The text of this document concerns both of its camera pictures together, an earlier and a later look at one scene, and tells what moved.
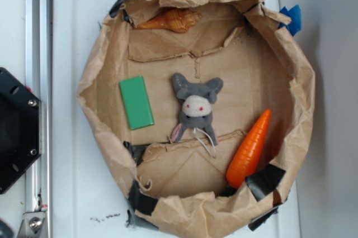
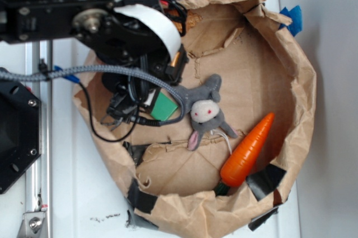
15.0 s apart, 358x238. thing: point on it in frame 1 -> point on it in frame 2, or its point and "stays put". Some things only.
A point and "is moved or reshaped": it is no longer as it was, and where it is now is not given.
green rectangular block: (136, 102) is moved or reshaped
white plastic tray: (86, 200) stays put
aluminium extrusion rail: (39, 81) stays put
